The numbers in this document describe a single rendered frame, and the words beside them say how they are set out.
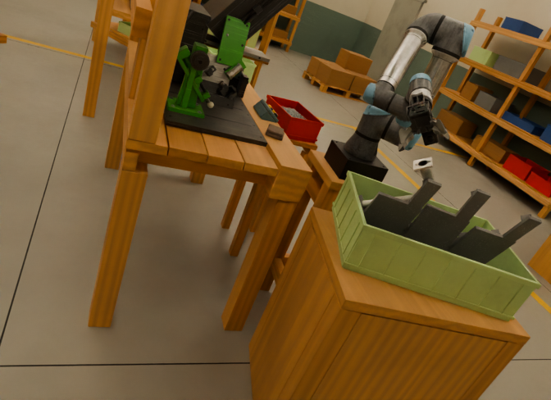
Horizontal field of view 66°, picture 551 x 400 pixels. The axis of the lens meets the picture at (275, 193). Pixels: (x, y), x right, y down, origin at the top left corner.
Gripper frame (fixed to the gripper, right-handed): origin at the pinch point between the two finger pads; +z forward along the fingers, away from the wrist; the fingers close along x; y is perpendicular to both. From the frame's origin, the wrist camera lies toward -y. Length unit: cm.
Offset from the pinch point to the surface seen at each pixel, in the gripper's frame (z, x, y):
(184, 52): -32, -77, 47
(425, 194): 13.0, -1.6, -7.4
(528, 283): 23, 20, -45
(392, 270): 28.8, -16.1, -22.6
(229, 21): -71, -74, 39
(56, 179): -41, -216, 6
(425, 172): 9.8, -0.2, -1.3
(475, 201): 10.0, 11.0, -17.3
